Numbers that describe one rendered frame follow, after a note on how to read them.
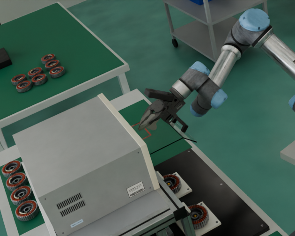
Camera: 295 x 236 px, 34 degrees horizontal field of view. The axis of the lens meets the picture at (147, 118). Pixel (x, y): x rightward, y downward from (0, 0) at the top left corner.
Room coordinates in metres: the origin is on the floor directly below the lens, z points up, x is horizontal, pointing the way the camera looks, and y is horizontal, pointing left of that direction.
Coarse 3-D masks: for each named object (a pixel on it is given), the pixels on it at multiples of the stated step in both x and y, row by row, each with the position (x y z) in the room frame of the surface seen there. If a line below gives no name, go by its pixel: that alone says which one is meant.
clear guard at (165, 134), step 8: (160, 120) 1.75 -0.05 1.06; (136, 128) 1.74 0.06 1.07; (160, 128) 1.69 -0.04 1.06; (168, 128) 1.67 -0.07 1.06; (176, 128) 1.67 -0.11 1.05; (144, 136) 1.67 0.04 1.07; (152, 136) 1.65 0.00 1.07; (160, 136) 1.63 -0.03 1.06; (168, 136) 1.62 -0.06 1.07; (176, 136) 1.60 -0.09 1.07; (184, 136) 1.60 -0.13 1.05; (152, 144) 1.60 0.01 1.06; (160, 144) 1.58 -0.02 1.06; (168, 144) 1.56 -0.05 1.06; (152, 152) 1.54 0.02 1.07
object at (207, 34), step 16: (176, 0) 4.38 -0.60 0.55; (192, 0) 4.22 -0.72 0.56; (208, 0) 4.12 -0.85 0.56; (224, 0) 4.05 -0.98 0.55; (240, 0) 3.94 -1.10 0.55; (256, 0) 3.84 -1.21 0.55; (192, 16) 3.94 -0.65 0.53; (208, 16) 3.68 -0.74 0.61; (224, 16) 3.72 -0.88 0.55; (176, 32) 4.47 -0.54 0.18; (192, 32) 4.36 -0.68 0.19; (208, 32) 4.25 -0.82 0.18; (224, 32) 4.15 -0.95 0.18; (208, 48) 3.93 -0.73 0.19
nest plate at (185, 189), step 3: (174, 174) 1.70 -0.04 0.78; (177, 174) 1.69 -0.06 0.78; (180, 177) 1.66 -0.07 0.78; (180, 180) 1.64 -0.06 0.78; (183, 180) 1.64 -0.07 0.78; (183, 183) 1.62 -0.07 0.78; (183, 186) 1.60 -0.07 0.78; (186, 186) 1.59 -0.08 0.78; (180, 189) 1.59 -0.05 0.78; (183, 189) 1.58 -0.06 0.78; (186, 189) 1.58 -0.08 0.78; (189, 189) 1.57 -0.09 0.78; (177, 192) 1.57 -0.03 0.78; (180, 192) 1.57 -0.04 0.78; (183, 192) 1.56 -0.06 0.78; (186, 192) 1.56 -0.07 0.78; (189, 192) 1.56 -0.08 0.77; (177, 195) 1.56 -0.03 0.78; (180, 195) 1.55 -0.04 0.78; (183, 195) 1.55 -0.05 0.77
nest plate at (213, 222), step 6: (198, 204) 1.47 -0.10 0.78; (204, 204) 1.46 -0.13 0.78; (210, 216) 1.38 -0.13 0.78; (180, 222) 1.40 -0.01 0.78; (210, 222) 1.35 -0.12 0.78; (216, 222) 1.34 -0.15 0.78; (180, 228) 1.37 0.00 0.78; (204, 228) 1.33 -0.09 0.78; (210, 228) 1.32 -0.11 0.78; (198, 234) 1.31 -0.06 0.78
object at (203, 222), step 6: (192, 210) 1.42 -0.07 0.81; (198, 210) 1.41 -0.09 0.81; (204, 210) 1.39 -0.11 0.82; (192, 216) 1.39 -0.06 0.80; (198, 216) 1.37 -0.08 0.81; (204, 216) 1.36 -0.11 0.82; (192, 222) 1.34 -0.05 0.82; (198, 222) 1.33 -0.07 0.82; (204, 222) 1.34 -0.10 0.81; (198, 228) 1.33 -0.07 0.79
